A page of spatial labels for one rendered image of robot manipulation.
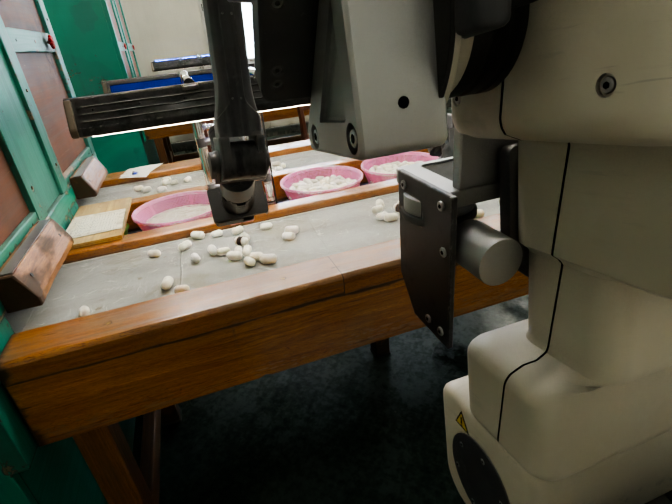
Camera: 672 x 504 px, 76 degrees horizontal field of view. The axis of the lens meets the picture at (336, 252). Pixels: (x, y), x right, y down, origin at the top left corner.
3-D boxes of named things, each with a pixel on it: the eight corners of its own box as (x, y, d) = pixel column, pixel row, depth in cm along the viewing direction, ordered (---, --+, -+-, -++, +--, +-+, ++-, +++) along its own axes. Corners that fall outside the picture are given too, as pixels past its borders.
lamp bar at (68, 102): (367, 95, 99) (365, 61, 96) (71, 140, 83) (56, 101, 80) (354, 92, 106) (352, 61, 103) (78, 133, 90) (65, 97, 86)
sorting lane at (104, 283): (721, 167, 125) (724, 160, 125) (23, 346, 79) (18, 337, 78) (628, 147, 151) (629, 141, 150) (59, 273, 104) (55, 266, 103)
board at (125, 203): (122, 238, 109) (121, 234, 108) (57, 252, 105) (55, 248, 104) (132, 200, 137) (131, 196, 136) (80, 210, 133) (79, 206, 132)
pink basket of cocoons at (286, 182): (382, 201, 140) (380, 173, 135) (318, 228, 125) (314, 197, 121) (329, 186, 158) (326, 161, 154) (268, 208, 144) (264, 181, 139)
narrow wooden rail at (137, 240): (623, 165, 154) (630, 134, 149) (69, 296, 107) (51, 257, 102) (610, 162, 159) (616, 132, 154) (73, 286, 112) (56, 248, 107)
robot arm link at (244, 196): (222, 192, 67) (258, 186, 69) (213, 153, 69) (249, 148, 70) (224, 208, 74) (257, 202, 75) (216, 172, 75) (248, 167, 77)
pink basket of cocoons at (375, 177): (456, 192, 141) (457, 163, 137) (382, 208, 134) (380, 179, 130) (416, 172, 164) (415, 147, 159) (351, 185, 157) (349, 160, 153)
